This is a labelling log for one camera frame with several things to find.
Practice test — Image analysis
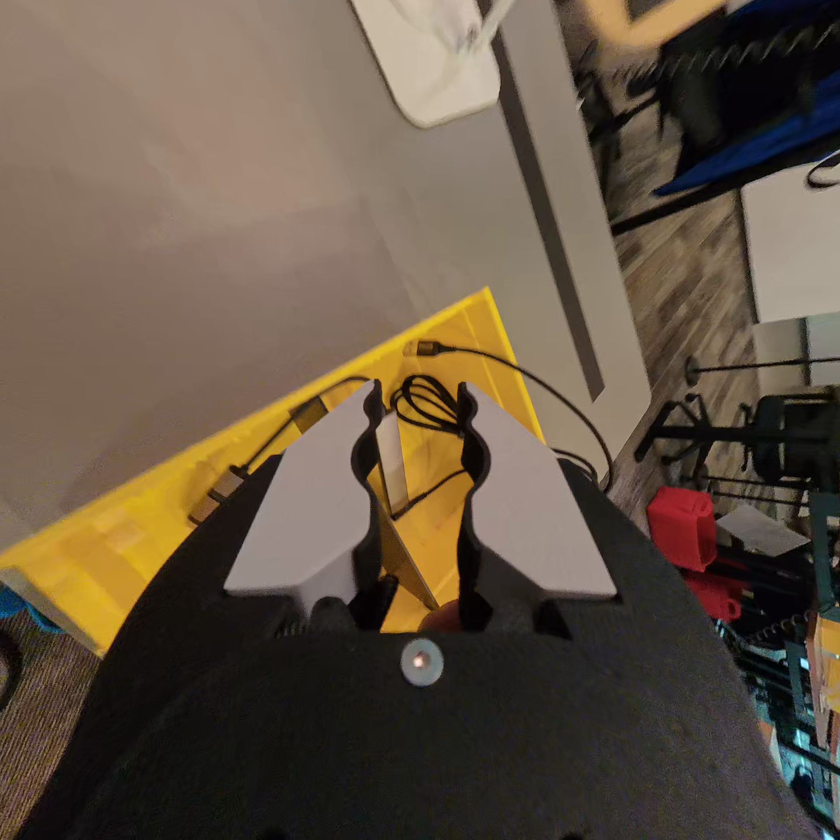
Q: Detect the black usb-c cable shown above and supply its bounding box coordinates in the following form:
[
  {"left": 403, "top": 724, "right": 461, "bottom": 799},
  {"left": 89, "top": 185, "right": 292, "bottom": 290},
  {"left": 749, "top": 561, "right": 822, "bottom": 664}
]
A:
[{"left": 392, "top": 338, "right": 616, "bottom": 519}]

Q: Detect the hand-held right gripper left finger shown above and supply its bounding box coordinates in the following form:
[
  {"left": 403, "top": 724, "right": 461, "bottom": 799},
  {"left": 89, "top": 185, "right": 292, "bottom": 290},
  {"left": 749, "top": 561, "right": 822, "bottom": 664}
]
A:
[{"left": 224, "top": 381, "right": 389, "bottom": 624}]

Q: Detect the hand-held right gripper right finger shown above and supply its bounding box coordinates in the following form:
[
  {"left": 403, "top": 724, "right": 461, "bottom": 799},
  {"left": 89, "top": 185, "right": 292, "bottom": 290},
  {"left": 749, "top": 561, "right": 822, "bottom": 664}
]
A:
[{"left": 456, "top": 382, "right": 620, "bottom": 620}]

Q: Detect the yellow plastic bin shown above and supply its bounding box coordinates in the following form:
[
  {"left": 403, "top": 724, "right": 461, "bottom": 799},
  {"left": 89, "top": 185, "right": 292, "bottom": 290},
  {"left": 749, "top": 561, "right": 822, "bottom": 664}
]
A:
[{"left": 0, "top": 287, "right": 547, "bottom": 657}]

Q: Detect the white tablet stand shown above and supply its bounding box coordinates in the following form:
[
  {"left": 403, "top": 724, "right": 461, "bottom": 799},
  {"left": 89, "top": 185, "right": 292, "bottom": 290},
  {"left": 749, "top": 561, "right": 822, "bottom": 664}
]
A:
[{"left": 582, "top": 0, "right": 731, "bottom": 56}]

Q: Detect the red storage box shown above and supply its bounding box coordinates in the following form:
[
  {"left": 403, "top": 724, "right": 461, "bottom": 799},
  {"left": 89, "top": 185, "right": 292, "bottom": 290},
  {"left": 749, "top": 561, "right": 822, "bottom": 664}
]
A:
[
  {"left": 646, "top": 485, "right": 720, "bottom": 574},
  {"left": 683, "top": 565, "right": 745, "bottom": 623}
]

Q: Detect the black metal frame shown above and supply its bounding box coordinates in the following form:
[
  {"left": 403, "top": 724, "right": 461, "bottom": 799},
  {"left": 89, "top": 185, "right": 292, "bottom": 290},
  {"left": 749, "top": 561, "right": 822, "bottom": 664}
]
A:
[{"left": 633, "top": 352, "right": 840, "bottom": 463}]

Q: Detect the black bin divider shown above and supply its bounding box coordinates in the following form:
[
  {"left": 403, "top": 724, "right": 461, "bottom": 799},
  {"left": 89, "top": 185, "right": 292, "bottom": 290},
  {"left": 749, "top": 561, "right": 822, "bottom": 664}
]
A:
[{"left": 373, "top": 413, "right": 445, "bottom": 610}]

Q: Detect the white board panel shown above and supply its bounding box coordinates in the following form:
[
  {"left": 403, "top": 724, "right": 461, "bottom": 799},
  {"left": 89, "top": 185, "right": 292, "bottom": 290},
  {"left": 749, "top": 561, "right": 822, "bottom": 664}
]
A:
[{"left": 741, "top": 162, "right": 840, "bottom": 329}]

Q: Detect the black hub cable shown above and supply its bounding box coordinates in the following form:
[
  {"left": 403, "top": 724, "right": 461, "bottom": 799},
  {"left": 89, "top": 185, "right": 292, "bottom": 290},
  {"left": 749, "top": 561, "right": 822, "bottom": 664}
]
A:
[{"left": 188, "top": 377, "right": 376, "bottom": 529}]

